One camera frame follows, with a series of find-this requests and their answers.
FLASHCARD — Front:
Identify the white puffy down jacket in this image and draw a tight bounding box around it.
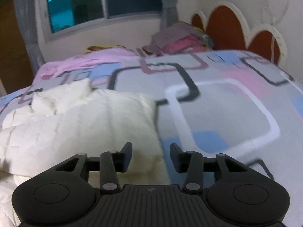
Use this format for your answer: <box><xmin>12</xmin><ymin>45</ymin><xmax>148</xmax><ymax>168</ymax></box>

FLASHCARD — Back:
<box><xmin>1</xmin><ymin>79</ymin><xmax>170</xmax><ymax>226</ymax></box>

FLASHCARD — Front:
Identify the stack of folded clothes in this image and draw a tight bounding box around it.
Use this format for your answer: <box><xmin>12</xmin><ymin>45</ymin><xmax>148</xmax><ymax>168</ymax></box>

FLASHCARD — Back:
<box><xmin>142</xmin><ymin>22</ymin><xmax>214</xmax><ymax>56</ymax></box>

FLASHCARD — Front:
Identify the patterned grey blue pink bedspread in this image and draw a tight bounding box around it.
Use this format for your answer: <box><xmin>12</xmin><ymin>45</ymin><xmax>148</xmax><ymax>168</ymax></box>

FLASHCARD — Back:
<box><xmin>1</xmin><ymin>50</ymin><xmax>302</xmax><ymax>226</ymax></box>

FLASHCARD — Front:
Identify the pink blanket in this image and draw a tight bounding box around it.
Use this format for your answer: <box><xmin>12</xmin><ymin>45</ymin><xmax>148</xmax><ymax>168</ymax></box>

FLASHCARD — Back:
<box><xmin>32</xmin><ymin>48</ymin><xmax>140</xmax><ymax>84</ymax></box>

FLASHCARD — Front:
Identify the yellow patterned pillow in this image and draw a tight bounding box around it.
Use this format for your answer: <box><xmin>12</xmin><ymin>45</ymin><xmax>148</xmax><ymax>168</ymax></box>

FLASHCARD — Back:
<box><xmin>86</xmin><ymin>45</ymin><xmax>126</xmax><ymax>53</ymax></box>

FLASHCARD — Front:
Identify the brown wooden door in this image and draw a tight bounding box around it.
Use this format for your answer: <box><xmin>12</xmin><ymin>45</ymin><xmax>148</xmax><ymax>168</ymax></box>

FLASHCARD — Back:
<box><xmin>0</xmin><ymin>0</ymin><xmax>33</xmax><ymax>93</ymax></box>

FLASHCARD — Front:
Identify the red white scalloped headboard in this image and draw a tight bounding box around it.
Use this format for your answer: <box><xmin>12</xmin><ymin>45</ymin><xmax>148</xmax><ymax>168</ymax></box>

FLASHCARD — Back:
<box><xmin>191</xmin><ymin>1</ymin><xmax>288</xmax><ymax>67</ymax></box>

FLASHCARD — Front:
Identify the grey left curtain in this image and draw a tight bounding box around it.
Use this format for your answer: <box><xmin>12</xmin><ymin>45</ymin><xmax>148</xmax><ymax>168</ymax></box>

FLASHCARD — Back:
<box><xmin>13</xmin><ymin>0</ymin><xmax>45</xmax><ymax>74</ymax></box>

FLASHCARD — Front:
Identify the window with grey frame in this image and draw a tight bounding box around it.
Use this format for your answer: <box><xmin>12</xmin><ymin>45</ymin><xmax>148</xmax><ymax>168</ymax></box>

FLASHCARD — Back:
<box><xmin>37</xmin><ymin>0</ymin><xmax>162</xmax><ymax>43</ymax></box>

